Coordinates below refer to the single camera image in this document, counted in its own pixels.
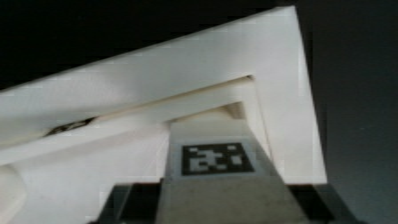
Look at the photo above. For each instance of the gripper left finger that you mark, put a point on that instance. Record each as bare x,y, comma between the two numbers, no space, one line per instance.
131,204

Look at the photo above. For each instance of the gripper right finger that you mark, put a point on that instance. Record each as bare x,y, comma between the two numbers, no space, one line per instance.
321,204

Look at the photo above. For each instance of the white table leg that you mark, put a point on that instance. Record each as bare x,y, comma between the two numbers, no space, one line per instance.
222,188

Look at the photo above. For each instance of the white square tabletop part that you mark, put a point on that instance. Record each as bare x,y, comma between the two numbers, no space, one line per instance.
85,120

